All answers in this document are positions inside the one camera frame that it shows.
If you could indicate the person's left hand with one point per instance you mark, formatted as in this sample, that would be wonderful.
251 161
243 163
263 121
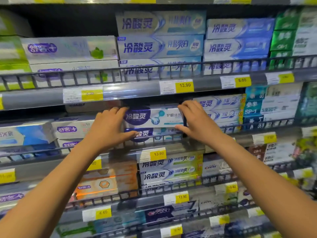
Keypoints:
104 135

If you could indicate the person's right hand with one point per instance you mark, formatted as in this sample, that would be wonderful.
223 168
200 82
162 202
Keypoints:
201 126

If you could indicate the person's left little finger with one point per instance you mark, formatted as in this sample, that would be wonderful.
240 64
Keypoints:
98 118

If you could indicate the person's left thumb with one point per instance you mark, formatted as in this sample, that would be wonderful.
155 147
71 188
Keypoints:
130 136

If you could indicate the person's left middle finger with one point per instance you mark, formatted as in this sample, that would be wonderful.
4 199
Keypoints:
113 112

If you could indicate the person's right thumb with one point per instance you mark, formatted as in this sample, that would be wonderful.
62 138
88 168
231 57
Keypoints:
182 130

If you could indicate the white purple-label toothpaste box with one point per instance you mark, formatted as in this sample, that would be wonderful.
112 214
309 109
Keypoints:
158 133
158 117

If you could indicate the person's left forearm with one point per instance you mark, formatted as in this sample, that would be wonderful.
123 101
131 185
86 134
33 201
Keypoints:
47 193

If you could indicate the person's right forearm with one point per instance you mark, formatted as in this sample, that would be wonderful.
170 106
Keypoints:
262 185

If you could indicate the white box purple oval label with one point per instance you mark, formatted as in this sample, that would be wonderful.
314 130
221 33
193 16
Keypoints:
71 127
69 144

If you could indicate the white blue box green stripe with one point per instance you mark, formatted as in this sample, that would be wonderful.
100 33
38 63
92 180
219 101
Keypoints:
170 162
170 174

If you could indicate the orange honeycomb toothpaste box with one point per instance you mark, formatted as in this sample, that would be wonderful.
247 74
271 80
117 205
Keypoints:
106 187
118 171

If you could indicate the white blue box yellow edge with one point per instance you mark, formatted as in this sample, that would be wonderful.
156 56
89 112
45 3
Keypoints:
230 126
218 102
225 115

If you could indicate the white grey toothpaste box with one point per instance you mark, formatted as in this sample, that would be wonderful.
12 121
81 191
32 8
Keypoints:
215 167

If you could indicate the white toothpaste box green leaf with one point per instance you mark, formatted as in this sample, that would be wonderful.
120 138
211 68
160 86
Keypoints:
74 66
69 49

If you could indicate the pale blue toothpaste box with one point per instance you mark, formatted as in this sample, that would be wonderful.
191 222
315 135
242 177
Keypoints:
161 62
161 23
161 47

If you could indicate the white box blue wave print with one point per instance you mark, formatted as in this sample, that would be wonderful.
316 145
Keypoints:
27 133

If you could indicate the dark blue toothpaste box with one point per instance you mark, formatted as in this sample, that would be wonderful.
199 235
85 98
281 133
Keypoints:
29 152

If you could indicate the blue white toothpaste box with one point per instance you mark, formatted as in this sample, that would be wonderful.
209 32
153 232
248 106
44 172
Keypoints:
237 48
240 28
235 67

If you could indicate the dark purple toothpaste box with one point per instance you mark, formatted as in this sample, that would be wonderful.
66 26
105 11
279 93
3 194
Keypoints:
168 211

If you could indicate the teal white toothpaste box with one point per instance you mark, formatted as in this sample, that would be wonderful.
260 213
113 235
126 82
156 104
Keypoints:
272 107
275 92
267 118

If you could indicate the teal blue toothpaste box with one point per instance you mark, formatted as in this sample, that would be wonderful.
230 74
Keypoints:
118 221

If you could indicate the maroon white toothpaste box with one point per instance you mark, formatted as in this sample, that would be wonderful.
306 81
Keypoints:
272 153

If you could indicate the lime green white box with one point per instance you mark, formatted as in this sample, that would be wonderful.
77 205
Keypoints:
14 70
12 24
12 49

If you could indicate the purple white toothpaste box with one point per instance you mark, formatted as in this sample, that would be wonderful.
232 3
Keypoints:
11 199

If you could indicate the floral green packet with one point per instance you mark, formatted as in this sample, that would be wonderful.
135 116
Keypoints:
305 151

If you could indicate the dark green white toothpaste box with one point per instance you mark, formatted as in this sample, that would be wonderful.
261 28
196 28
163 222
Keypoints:
292 42
294 19
289 58

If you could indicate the green teal toothpaste box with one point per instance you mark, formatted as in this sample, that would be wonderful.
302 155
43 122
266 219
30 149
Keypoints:
308 101

